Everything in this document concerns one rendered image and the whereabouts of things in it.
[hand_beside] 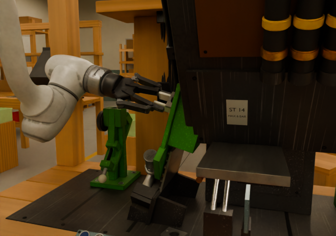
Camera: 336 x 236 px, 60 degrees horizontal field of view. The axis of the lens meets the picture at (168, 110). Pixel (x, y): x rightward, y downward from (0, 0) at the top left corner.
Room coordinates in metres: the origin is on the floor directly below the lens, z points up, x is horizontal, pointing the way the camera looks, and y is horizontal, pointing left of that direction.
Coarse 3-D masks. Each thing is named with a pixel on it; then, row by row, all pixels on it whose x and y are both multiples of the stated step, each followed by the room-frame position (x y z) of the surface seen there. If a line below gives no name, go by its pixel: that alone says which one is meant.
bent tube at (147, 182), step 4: (172, 92) 0.84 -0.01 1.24; (172, 96) 0.83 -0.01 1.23; (168, 100) 0.82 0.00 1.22; (172, 100) 0.84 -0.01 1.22; (168, 104) 0.81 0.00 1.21; (148, 176) 0.79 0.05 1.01; (152, 176) 0.79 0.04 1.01; (144, 180) 0.78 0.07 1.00; (148, 180) 0.78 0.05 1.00; (152, 180) 0.78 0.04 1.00; (144, 184) 0.77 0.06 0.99; (148, 184) 0.77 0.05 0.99
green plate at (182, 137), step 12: (180, 96) 0.71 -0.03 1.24; (180, 108) 0.71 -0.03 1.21; (168, 120) 0.71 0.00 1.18; (180, 120) 0.71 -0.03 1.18; (168, 132) 0.71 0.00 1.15; (180, 132) 0.71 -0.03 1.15; (192, 132) 0.70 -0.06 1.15; (168, 144) 0.72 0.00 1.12; (180, 144) 0.71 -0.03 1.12; (192, 144) 0.70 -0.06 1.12
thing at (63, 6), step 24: (48, 0) 1.25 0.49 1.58; (72, 0) 1.27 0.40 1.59; (72, 24) 1.27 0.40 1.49; (144, 24) 1.13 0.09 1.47; (72, 48) 1.26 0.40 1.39; (144, 48) 1.13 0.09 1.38; (144, 72) 1.13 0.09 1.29; (144, 96) 1.13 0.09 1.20; (72, 120) 1.24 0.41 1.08; (144, 120) 1.13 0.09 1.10; (72, 144) 1.23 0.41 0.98; (144, 144) 1.13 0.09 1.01; (144, 168) 1.13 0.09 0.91
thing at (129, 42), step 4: (128, 40) 11.51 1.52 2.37; (132, 40) 11.47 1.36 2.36; (128, 44) 11.51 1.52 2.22; (132, 44) 11.47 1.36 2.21; (128, 48) 11.51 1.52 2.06; (132, 48) 11.47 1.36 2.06; (128, 52) 11.51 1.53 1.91; (132, 52) 11.47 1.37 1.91; (128, 56) 11.51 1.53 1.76; (132, 56) 11.47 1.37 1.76; (128, 60) 11.52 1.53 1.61; (132, 60) 11.47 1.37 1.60; (128, 64) 11.52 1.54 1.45; (132, 64) 11.48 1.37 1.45
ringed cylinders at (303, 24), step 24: (288, 0) 0.46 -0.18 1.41; (312, 0) 0.45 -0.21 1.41; (264, 24) 0.49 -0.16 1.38; (288, 24) 0.48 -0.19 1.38; (312, 24) 0.46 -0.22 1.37; (264, 48) 0.51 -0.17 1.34; (312, 48) 0.48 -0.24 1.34; (264, 72) 0.53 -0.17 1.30; (288, 72) 0.53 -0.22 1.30; (312, 72) 0.51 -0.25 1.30
